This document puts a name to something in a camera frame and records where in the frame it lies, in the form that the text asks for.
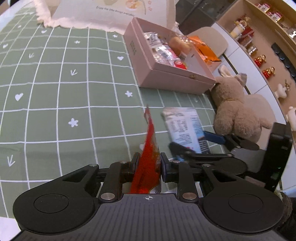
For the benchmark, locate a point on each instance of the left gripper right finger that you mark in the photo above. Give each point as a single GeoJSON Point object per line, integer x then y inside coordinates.
{"type": "Point", "coordinates": [181, 174]}

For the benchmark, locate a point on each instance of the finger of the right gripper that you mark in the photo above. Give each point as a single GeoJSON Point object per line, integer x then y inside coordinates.
{"type": "Point", "coordinates": [180, 152]}
{"type": "Point", "coordinates": [231, 141]}

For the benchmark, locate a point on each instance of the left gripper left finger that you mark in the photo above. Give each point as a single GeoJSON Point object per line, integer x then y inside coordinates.
{"type": "Point", "coordinates": [114, 177]}

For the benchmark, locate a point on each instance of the red snack pouch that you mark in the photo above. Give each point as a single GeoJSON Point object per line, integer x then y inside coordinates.
{"type": "Point", "coordinates": [147, 176]}

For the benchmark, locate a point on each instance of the white blue snack packet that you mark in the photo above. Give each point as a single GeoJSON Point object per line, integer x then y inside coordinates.
{"type": "Point", "coordinates": [184, 127]}

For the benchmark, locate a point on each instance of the yellow bread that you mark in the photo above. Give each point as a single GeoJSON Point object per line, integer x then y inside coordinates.
{"type": "Point", "coordinates": [180, 44]}

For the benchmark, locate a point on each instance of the brown plush rabbit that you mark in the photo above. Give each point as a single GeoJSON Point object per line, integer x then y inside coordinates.
{"type": "Point", "coordinates": [234, 115]}

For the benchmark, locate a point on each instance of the pink gift box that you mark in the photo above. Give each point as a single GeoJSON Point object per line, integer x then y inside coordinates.
{"type": "Point", "coordinates": [157, 66]}

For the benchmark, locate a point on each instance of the red figurine right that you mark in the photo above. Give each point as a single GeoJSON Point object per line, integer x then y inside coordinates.
{"type": "Point", "coordinates": [269, 72]}

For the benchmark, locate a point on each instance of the red figurine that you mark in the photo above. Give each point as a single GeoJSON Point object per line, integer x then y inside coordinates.
{"type": "Point", "coordinates": [269, 72]}
{"type": "Point", "coordinates": [260, 60]}

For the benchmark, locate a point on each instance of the red figurine left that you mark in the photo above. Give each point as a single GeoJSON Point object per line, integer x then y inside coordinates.
{"type": "Point", "coordinates": [260, 60]}

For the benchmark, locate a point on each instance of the green grid tablecloth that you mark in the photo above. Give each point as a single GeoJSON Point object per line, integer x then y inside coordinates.
{"type": "Point", "coordinates": [69, 98]}

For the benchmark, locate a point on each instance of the orange plastic bag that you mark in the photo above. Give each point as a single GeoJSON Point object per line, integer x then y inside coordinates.
{"type": "Point", "coordinates": [204, 50]}

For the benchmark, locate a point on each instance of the beige dining chair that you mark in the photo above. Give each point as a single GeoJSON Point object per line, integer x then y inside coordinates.
{"type": "Point", "coordinates": [212, 38]}

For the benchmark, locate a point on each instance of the dark glass cabinet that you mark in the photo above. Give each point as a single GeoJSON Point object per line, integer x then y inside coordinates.
{"type": "Point", "coordinates": [195, 14]}

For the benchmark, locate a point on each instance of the pink food cover tent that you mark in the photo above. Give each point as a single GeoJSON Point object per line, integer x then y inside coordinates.
{"type": "Point", "coordinates": [111, 16]}

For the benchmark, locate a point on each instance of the wooden wall shelf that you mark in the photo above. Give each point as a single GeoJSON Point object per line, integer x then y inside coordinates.
{"type": "Point", "coordinates": [270, 39]}

